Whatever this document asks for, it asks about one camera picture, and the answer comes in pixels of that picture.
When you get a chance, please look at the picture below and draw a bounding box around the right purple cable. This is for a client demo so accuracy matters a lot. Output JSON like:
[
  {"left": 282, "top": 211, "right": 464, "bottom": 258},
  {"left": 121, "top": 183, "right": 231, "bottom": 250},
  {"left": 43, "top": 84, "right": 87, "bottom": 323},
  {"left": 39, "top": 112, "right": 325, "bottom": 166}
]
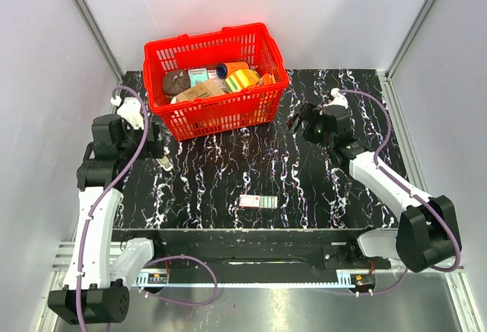
[{"left": 336, "top": 88, "right": 463, "bottom": 297}]

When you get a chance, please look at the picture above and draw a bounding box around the orange snack packet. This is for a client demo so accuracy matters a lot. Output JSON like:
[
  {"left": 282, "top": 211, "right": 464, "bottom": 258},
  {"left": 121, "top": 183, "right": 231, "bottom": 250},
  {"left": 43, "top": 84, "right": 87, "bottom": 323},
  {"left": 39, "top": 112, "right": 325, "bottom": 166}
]
[{"left": 250, "top": 73, "right": 276, "bottom": 88}]

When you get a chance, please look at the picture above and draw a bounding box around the aluminium frame rail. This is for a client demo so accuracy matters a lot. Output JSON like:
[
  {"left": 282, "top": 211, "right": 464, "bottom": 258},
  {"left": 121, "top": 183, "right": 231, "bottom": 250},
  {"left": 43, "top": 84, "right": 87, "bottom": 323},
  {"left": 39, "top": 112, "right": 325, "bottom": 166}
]
[{"left": 49, "top": 242, "right": 467, "bottom": 289}]

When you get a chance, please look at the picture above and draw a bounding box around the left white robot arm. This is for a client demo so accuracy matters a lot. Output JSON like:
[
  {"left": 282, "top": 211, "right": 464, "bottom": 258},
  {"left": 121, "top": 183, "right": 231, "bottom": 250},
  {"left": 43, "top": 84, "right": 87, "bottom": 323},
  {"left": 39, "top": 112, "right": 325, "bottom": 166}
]
[{"left": 47, "top": 97, "right": 165, "bottom": 330}]

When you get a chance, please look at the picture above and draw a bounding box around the black stapler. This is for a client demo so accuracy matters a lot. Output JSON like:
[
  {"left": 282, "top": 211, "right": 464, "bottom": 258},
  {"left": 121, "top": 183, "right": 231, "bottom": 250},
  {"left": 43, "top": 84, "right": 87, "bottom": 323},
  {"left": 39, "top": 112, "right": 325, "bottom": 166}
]
[{"left": 287, "top": 103, "right": 317, "bottom": 132}]

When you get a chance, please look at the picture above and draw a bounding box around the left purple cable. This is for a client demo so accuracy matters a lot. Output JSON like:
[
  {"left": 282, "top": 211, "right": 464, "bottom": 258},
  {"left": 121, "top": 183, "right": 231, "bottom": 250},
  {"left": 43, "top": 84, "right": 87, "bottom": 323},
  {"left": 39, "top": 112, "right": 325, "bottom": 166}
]
[{"left": 74, "top": 85, "right": 219, "bottom": 326}]

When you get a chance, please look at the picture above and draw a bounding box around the brown round bun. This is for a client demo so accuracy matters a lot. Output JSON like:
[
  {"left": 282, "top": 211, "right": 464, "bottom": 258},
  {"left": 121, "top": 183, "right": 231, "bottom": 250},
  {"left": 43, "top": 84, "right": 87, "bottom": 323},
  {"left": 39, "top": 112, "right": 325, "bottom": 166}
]
[{"left": 162, "top": 69, "right": 191, "bottom": 97}]

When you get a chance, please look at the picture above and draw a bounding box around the orange tube blue cap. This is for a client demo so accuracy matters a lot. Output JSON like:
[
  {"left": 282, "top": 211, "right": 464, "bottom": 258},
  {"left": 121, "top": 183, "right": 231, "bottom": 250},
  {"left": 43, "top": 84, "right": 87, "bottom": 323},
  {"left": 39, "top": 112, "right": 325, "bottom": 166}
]
[{"left": 216, "top": 62, "right": 249, "bottom": 79}]

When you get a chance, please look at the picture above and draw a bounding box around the yellow green sponge pack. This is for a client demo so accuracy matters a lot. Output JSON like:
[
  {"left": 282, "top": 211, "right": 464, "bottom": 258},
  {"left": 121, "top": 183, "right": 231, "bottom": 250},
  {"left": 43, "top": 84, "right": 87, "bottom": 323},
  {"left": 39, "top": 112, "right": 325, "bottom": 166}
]
[{"left": 224, "top": 69, "right": 260, "bottom": 93}]

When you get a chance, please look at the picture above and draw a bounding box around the red plastic shopping basket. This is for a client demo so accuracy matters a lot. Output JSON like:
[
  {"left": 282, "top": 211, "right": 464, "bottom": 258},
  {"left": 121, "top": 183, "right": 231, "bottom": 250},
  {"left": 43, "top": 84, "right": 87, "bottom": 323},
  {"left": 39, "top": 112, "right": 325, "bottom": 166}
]
[{"left": 143, "top": 23, "right": 289, "bottom": 141}]

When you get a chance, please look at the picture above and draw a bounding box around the beige and white stapler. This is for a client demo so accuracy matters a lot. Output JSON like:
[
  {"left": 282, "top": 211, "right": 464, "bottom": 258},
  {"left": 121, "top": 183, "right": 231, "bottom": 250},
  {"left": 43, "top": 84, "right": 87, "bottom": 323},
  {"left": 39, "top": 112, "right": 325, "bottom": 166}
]
[{"left": 157, "top": 149, "right": 173, "bottom": 171}]

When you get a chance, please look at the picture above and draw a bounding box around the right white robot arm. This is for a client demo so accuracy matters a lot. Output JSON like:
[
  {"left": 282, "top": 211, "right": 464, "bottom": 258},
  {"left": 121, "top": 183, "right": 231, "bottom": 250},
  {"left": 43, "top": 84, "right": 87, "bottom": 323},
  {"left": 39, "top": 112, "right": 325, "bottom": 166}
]
[{"left": 288, "top": 88, "right": 462, "bottom": 273}]

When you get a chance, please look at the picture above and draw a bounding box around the brown cardboard box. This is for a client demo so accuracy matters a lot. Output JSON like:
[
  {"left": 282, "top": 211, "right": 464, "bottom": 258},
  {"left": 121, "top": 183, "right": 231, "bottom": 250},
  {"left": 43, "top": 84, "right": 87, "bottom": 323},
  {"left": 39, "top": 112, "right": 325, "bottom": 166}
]
[{"left": 174, "top": 78, "right": 226, "bottom": 103}]

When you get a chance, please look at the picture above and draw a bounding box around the red white staple box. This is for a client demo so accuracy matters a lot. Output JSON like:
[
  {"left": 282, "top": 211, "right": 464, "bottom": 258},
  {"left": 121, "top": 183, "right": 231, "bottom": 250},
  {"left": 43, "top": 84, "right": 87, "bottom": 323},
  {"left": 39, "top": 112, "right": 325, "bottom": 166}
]
[{"left": 239, "top": 195, "right": 278, "bottom": 209}]

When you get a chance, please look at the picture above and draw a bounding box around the teal white small box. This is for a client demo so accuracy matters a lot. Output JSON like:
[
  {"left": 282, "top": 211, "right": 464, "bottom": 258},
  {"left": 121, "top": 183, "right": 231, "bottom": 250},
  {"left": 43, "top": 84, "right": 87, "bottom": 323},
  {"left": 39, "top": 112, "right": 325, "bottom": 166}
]
[{"left": 187, "top": 68, "right": 208, "bottom": 87}]

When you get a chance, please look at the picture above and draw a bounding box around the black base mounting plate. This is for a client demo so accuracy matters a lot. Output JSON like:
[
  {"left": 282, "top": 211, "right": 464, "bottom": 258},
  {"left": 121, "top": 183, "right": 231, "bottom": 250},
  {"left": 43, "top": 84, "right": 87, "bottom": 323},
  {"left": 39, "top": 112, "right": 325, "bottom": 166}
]
[{"left": 112, "top": 229, "right": 391, "bottom": 269}]

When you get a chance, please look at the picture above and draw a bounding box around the purple cable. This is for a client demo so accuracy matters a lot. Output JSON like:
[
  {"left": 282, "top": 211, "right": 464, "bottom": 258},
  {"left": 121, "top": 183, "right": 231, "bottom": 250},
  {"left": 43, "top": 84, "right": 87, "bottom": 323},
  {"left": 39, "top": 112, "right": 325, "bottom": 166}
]
[
  {"left": 336, "top": 88, "right": 463, "bottom": 297},
  {"left": 74, "top": 85, "right": 219, "bottom": 326}
]

